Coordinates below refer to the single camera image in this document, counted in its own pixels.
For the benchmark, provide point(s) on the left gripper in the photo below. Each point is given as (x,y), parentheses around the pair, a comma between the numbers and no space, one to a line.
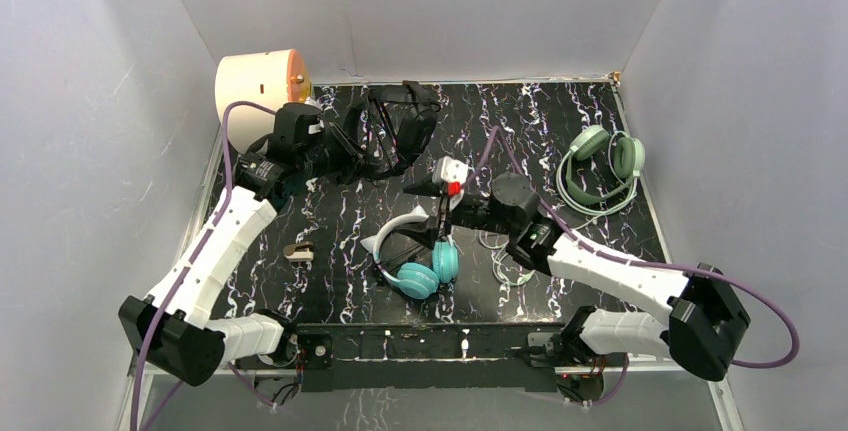
(348,147)

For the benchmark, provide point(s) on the small tan white clip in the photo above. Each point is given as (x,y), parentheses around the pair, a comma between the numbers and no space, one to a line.
(299,252)

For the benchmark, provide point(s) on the cream cylindrical drum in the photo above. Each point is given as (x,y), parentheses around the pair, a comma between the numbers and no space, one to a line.
(270,79)

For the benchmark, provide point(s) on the green headphones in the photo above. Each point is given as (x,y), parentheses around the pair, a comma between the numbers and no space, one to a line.
(626,158)

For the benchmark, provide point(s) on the teal cat-ear headphones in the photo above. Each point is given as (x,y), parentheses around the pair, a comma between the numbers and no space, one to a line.
(418,272)

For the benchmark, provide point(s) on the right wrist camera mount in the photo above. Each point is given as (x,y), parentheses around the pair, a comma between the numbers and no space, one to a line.
(449,175)

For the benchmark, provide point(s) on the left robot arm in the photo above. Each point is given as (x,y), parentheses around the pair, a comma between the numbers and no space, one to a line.
(218,249)

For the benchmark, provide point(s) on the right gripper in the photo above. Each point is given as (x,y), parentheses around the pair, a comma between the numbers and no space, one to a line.
(427,231)

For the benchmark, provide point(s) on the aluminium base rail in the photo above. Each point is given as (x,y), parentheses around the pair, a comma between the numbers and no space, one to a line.
(539,357)

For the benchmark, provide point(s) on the black headphones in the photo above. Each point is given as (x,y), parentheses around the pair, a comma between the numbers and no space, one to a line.
(410,138)

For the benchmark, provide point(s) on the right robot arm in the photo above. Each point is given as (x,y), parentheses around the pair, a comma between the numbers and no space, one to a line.
(692,317)

